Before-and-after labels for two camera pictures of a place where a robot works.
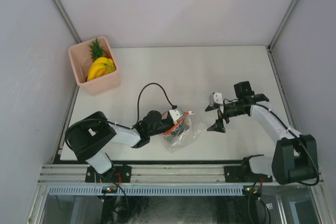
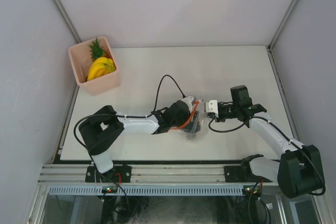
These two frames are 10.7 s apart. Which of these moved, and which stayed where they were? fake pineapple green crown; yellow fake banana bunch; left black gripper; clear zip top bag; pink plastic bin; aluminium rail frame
Moved: clear zip top bag; left black gripper
Stayed: yellow fake banana bunch; fake pineapple green crown; pink plastic bin; aluminium rail frame
